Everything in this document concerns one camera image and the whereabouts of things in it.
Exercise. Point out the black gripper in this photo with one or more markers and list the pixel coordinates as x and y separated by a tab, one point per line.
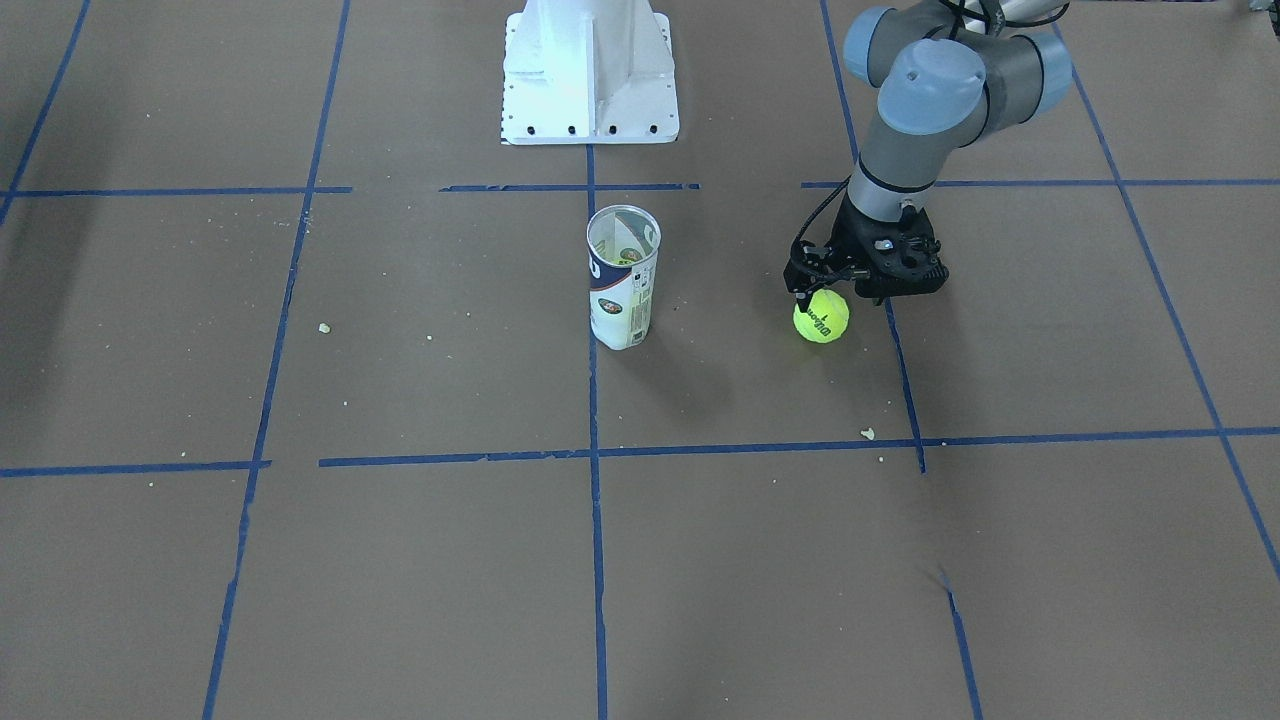
853	236

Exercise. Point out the yellow tennis ball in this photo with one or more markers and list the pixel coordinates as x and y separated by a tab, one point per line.
825	319

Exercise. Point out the clear tennis ball can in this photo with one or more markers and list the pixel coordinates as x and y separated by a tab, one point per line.
623	244

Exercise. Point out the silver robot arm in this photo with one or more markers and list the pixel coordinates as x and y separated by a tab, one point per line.
946	74

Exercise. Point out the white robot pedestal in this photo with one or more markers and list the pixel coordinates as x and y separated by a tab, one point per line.
579	72

